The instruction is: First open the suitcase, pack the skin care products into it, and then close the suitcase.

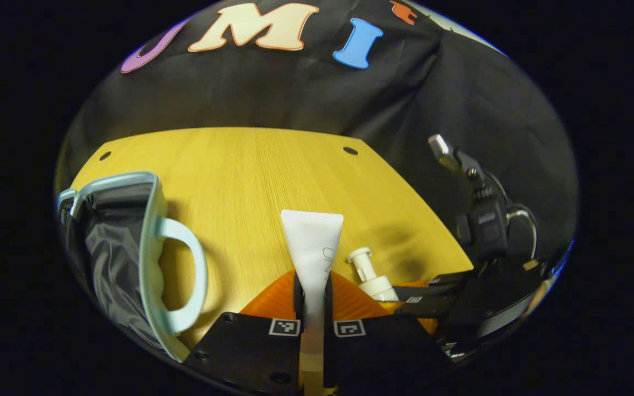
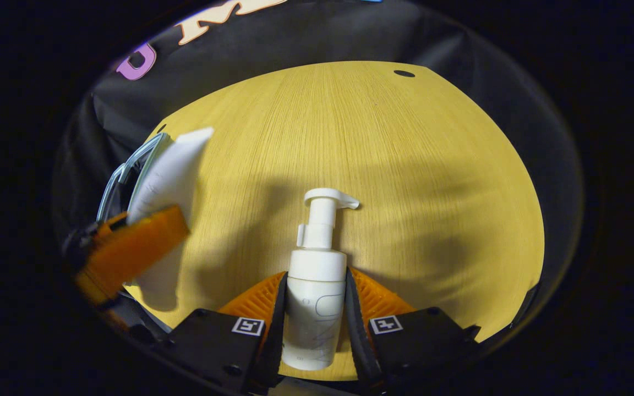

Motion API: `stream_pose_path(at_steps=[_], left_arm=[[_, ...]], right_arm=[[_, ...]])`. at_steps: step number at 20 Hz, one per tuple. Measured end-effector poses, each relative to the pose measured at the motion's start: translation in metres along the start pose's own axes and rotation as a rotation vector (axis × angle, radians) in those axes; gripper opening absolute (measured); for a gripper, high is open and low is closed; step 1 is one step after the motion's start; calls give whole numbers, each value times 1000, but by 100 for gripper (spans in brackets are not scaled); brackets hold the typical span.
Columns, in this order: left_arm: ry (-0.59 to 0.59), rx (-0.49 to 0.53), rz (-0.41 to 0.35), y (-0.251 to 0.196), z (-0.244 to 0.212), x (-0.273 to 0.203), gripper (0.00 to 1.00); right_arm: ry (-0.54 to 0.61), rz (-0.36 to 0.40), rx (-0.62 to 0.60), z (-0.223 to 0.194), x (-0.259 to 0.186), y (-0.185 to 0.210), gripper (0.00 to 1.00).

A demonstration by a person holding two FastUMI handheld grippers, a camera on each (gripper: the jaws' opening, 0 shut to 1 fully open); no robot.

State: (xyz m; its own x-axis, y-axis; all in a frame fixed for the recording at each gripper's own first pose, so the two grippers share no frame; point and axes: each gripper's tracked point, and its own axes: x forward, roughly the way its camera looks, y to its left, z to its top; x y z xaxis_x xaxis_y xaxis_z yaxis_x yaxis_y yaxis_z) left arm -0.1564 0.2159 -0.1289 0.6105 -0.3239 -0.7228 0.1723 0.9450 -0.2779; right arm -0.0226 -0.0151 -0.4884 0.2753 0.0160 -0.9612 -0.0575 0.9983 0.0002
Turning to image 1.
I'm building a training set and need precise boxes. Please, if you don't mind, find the white pump bottle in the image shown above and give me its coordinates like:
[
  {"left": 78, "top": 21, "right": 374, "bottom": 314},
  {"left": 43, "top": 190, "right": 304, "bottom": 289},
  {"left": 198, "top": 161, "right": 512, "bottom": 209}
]
[{"left": 347, "top": 247, "right": 400, "bottom": 302}]

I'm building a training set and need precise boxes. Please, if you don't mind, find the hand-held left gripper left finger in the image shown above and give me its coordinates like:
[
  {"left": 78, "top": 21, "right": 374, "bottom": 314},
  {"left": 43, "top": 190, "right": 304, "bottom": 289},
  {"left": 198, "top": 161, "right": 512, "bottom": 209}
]
[{"left": 184, "top": 269, "right": 304, "bottom": 396}]

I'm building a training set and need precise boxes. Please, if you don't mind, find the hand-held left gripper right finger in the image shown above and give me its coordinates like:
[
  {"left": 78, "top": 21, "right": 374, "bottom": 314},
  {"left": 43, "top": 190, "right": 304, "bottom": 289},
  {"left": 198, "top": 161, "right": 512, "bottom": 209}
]
[{"left": 323, "top": 271, "right": 455, "bottom": 394}]

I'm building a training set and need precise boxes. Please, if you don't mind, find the white skin care tube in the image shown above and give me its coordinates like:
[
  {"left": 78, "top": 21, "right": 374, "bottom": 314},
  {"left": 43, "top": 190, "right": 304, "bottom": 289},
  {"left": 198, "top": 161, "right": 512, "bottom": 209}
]
[{"left": 280, "top": 210, "right": 345, "bottom": 396}]

